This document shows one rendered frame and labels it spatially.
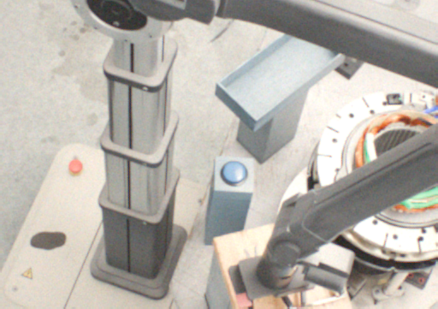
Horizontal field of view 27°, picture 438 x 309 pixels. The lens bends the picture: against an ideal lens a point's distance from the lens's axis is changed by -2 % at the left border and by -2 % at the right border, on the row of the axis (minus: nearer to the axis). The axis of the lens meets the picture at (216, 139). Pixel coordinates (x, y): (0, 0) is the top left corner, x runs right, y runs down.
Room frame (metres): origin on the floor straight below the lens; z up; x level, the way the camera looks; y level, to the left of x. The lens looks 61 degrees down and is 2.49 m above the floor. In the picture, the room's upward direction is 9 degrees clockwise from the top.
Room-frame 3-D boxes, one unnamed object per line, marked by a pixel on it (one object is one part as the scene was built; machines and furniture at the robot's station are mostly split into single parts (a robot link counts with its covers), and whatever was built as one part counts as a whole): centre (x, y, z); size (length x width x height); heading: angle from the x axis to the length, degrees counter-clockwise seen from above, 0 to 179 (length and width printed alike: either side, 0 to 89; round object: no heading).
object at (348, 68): (1.25, -0.29, 0.79); 0.15 x 0.05 x 0.02; 149
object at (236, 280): (0.52, -0.09, 1.13); 0.07 x 0.07 x 0.09; 24
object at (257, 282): (0.53, -0.12, 1.20); 0.10 x 0.07 x 0.07; 114
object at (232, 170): (0.76, -0.04, 1.04); 0.04 x 0.04 x 0.01
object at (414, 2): (1.38, -0.39, 0.82); 0.06 x 0.06 x 0.07
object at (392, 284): (0.68, -0.38, 0.91); 0.02 x 0.02 x 0.21
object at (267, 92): (0.99, -0.10, 0.92); 0.25 x 0.11 x 0.28; 140
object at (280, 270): (0.53, -0.13, 1.26); 0.07 x 0.06 x 0.07; 79
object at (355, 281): (0.68, -0.30, 0.83); 0.05 x 0.04 x 0.02; 56
